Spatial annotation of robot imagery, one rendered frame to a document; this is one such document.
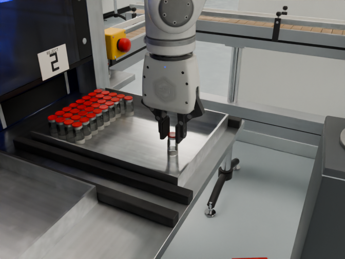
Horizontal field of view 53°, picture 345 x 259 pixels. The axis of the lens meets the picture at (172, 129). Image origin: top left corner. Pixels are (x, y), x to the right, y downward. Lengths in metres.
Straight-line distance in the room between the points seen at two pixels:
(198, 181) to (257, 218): 1.25
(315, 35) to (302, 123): 0.40
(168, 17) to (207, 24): 1.10
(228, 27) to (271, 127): 0.50
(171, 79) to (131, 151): 0.20
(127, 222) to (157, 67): 0.26
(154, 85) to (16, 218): 0.31
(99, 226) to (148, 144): 0.24
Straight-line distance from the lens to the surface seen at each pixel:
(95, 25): 0.93
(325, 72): 2.17
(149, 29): 0.57
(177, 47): 0.56
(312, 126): 1.64
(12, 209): 0.63
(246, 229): 1.80
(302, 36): 1.49
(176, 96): 0.60
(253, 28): 1.52
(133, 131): 0.78
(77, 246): 0.54
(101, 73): 0.97
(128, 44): 0.99
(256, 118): 1.67
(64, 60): 0.85
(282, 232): 1.83
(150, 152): 0.71
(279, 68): 2.19
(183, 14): 0.48
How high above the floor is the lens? 1.27
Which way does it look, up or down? 30 degrees down
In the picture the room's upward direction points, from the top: straight up
